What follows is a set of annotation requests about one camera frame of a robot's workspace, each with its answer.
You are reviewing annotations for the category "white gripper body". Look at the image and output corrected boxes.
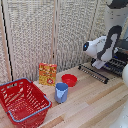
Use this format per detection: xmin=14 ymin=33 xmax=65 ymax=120
xmin=91 ymin=58 xmax=107 ymax=70

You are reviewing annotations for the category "black wire oven tray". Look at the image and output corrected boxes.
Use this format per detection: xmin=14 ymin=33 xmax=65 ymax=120
xmin=90 ymin=56 xmax=128 ymax=77

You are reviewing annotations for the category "red plastic bowl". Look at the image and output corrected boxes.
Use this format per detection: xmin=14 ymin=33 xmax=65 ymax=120
xmin=61 ymin=73 xmax=78 ymax=88

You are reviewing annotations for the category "black toaster oven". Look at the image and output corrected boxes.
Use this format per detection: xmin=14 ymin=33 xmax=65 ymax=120
xmin=90 ymin=37 xmax=128 ymax=78

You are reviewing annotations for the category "beige woven screen panel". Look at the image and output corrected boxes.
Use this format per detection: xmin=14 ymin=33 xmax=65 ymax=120
xmin=87 ymin=0 xmax=111 ymax=63
xmin=55 ymin=0 xmax=101 ymax=74
xmin=0 ymin=0 xmax=58 ymax=84

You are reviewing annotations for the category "blue plastic cup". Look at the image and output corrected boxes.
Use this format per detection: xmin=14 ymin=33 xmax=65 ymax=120
xmin=54 ymin=82 xmax=69 ymax=104

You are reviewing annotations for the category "red yellow snack box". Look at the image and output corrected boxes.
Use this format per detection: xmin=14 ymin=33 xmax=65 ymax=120
xmin=38 ymin=62 xmax=58 ymax=88

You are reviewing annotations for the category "red plastic shopping basket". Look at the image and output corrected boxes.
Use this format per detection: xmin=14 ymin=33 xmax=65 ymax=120
xmin=0 ymin=77 xmax=53 ymax=128

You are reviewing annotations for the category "black wire rack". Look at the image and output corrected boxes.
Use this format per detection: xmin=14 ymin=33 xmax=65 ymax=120
xmin=77 ymin=63 xmax=110 ymax=85

